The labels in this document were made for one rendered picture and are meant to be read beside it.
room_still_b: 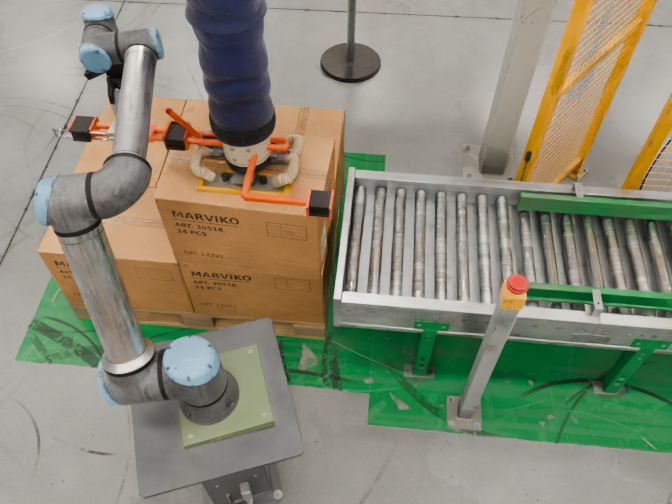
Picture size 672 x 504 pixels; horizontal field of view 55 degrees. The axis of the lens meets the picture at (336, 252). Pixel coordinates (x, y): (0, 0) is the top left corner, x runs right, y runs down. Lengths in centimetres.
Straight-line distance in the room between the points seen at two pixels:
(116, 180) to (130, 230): 128
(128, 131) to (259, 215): 75
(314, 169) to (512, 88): 131
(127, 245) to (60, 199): 122
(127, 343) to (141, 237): 103
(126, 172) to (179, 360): 58
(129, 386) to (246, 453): 41
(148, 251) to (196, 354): 96
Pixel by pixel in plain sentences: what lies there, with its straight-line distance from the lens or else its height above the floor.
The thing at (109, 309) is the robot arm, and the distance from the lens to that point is 178.
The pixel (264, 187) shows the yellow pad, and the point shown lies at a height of 97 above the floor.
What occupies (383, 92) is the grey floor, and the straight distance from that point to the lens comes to 421.
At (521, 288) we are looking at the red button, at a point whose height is 104.
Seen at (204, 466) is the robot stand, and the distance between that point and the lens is 207.
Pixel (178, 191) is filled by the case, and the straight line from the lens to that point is 240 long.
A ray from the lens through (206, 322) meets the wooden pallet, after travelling 308.
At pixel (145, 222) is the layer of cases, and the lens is 287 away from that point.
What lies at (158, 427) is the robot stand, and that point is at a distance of 214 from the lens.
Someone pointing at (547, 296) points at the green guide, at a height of 58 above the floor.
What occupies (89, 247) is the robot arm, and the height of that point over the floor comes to 143.
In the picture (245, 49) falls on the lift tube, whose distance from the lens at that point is 199.
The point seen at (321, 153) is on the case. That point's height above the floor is 94.
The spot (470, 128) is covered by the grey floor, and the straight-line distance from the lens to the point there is 403.
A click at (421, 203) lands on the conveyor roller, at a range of 283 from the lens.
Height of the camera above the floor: 269
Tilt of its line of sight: 54 degrees down
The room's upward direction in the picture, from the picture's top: straight up
